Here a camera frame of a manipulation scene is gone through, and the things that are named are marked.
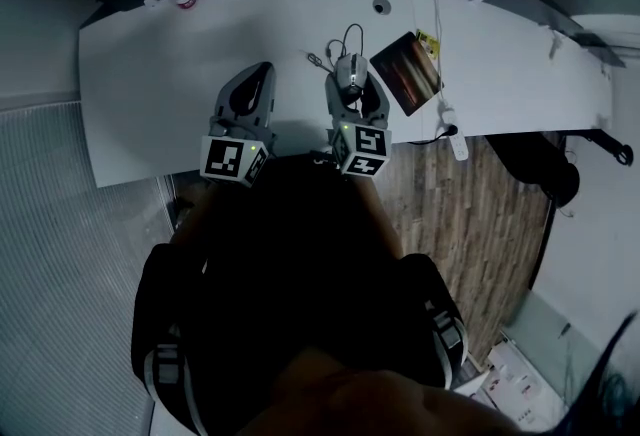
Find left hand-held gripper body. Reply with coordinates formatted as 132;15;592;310
199;112;278;189

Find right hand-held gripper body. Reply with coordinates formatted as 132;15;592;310
327;109;393;178

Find grey computer mouse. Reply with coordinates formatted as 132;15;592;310
333;52;371;101

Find person's left forearm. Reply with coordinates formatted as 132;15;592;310
168;178;226;248

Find person's right forearm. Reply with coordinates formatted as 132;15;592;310
349;171;405;261

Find dark mouse pad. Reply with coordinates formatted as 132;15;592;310
368;30;444;118

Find yellow card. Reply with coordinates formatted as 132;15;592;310
415;28;441;61

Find white power strip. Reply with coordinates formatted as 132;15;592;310
438;104;469;161

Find black office chair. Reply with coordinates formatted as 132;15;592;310
482;131;582;293

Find white cardboard boxes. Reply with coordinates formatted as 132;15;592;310
452;331;571;430

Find black mouse cable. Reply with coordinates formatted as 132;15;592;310
299;22;366;75

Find white cable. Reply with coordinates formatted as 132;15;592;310
430;0;451;111

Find grey strap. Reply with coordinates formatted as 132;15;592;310
423;298;470;390
143;323;209;436

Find black desk bracket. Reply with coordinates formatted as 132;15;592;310
562;126;634;168

